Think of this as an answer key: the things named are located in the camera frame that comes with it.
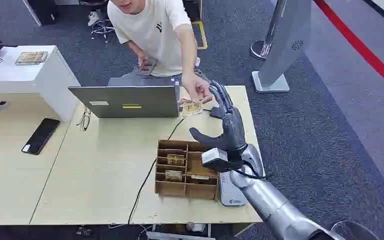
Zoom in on person's right hand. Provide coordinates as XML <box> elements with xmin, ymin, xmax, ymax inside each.
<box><xmin>136</xmin><ymin>51</ymin><xmax>149</xmax><ymax>68</ymax></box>

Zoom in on person's left hand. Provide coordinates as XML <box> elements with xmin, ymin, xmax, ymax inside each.
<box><xmin>181</xmin><ymin>72</ymin><xmax>213</xmax><ymax>105</ymax></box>

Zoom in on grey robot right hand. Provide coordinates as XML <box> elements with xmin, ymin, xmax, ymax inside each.
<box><xmin>189</xmin><ymin>80</ymin><xmax>248</xmax><ymax>154</ymax></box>

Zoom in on stack of printed cards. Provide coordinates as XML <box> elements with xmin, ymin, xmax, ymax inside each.
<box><xmin>136</xmin><ymin>57</ymin><xmax>159</xmax><ymax>77</ymax></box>

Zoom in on single printed card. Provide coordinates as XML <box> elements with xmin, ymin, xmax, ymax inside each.
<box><xmin>179</xmin><ymin>98</ymin><xmax>205</xmax><ymax>118</ymax></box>

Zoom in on small black hub box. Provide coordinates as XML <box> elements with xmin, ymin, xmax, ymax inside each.
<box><xmin>209</xmin><ymin>107</ymin><xmax>226</xmax><ymax>120</ymax></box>

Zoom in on person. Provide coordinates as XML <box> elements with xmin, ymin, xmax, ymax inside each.
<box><xmin>106</xmin><ymin>0</ymin><xmax>201</xmax><ymax>78</ymax></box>

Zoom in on grey laptop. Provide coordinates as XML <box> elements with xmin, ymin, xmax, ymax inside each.
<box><xmin>68</xmin><ymin>74</ymin><xmax>182</xmax><ymax>119</ymax></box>

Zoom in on chrome base stool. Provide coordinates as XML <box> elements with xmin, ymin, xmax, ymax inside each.
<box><xmin>78</xmin><ymin>0</ymin><xmax>116</xmax><ymax>44</ymax></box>

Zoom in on yellow framed board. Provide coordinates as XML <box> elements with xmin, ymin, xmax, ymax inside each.
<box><xmin>191</xmin><ymin>20</ymin><xmax>209</xmax><ymax>51</ymax></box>

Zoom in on white shoe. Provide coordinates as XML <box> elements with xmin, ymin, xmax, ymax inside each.
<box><xmin>87</xmin><ymin>10</ymin><xmax>101</xmax><ymax>27</ymax></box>

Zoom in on grey flat card reader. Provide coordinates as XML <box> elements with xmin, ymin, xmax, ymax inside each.
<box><xmin>218</xmin><ymin>171</ymin><xmax>250</xmax><ymax>207</ymax></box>

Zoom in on chrome stanchion with round base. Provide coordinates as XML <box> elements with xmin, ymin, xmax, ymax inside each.
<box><xmin>249</xmin><ymin>0</ymin><xmax>288</xmax><ymax>61</ymax></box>

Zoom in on wooden card box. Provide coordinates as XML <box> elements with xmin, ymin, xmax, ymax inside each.
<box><xmin>154</xmin><ymin>139</ymin><xmax>220</xmax><ymax>202</ymax></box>

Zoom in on eyeglasses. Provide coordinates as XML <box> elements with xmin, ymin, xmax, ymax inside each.
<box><xmin>76</xmin><ymin>105</ymin><xmax>92</xmax><ymax>133</ymax></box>

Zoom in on white cabinet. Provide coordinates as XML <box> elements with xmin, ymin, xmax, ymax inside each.
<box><xmin>0</xmin><ymin>45</ymin><xmax>82</xmax><ymax>123</ymax></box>

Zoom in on grey standing kiosk panel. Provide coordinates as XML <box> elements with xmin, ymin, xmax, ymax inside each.
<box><xmin>251</xmin><ymin>0</ymin><xmax>312</xmax><ymax>94</ymax></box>

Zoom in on black floor cabinet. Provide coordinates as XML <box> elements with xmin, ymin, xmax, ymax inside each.
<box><xmin>22</xmin><ymin>0</ymin><xmax>61</xmax><ymax>27</ymax></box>

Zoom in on card pile in clear case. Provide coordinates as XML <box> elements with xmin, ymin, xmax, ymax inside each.
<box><xmin>15</xmin><ymin>50</ymin><xmax>49</xmax><ymax>66</ymax></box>

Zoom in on black smartphone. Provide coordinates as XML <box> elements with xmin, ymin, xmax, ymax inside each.
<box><xmin>21</xmin><ymin>117</ymin><xmax>61</xmax><ymax>156</ymax></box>

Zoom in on black power strip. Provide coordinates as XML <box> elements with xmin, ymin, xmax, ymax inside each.
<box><xmin>75</xmin><ymin>226</ymin><xmax>94</xmax><ymax>237</ymax></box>

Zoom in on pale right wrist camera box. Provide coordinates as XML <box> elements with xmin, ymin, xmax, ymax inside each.
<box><xmin>201</xmin><ymin>148</ymin><xmax>230</xmax><ymax>172</ymax></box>

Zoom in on black power cable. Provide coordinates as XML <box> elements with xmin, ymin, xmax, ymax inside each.
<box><xmin>127</xmin><ymin>117</ymin><xmax>186</xmax><ymax>226</ymax></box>

